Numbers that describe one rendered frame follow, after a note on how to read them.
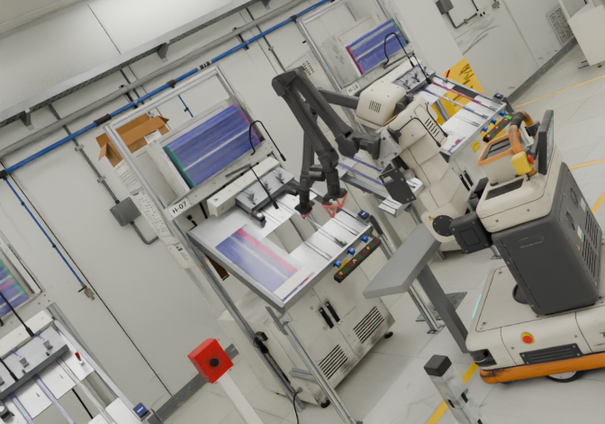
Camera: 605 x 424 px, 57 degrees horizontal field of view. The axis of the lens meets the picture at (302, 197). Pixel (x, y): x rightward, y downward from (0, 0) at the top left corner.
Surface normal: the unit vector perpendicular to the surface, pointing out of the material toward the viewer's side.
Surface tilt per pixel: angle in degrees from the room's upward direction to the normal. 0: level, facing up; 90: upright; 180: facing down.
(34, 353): 47
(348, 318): 90
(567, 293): 90
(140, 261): 90
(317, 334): 90
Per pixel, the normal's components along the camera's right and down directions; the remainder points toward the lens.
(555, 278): -0.44, 0.44
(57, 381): 0.01, -0.69
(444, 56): 0.51, -0.15
